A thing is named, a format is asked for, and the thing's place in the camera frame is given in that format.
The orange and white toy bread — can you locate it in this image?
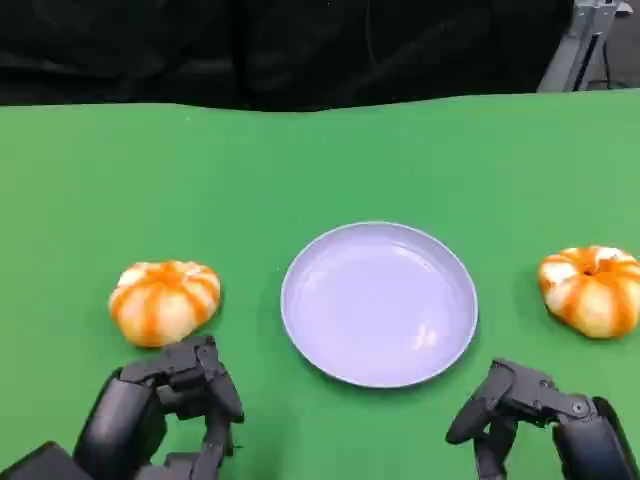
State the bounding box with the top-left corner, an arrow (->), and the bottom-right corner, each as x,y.
107,259 -> 222,349
537,245 -> 640,341

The green table cloth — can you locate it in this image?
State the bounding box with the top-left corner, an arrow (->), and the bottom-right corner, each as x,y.
0,87 -> 640,480

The lilac plate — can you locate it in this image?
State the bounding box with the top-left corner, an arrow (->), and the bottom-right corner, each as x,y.
279,220 -> 480,389

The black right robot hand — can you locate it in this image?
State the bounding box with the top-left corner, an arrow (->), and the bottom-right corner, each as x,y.
444,357 -> 640,480

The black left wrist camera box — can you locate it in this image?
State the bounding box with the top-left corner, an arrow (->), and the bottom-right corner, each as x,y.
0,441 -> 85,480

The black backdrop curtain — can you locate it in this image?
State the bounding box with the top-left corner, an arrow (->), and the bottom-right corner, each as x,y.
0,0 -> 577,113

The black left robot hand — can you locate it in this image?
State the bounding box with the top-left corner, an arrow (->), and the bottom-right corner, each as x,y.
73,334 -> 246,480

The grey metal frame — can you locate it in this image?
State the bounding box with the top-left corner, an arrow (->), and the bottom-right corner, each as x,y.
536,0 -> 640,94

